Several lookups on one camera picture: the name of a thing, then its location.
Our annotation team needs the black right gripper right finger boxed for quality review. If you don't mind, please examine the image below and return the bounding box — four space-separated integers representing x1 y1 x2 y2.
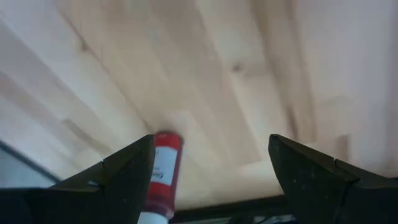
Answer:
269 134 398 224

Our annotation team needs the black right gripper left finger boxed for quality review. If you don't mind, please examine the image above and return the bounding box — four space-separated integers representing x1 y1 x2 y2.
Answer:
0 134 155 224

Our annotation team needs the large red food colouring bottle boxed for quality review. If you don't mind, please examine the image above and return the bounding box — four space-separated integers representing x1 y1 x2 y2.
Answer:
136 131 184 224

